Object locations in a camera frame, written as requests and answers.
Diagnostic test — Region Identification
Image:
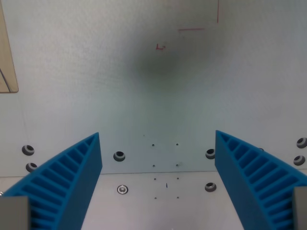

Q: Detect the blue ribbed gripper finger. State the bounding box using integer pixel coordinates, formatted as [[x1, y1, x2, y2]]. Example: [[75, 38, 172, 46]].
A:
[[0, 132, 104, 230], [214, 129, 307, 230]]

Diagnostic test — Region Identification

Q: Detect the light wooden board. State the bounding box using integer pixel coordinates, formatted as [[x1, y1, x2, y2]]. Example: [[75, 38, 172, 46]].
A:
[[0, 0, 19, 94]]

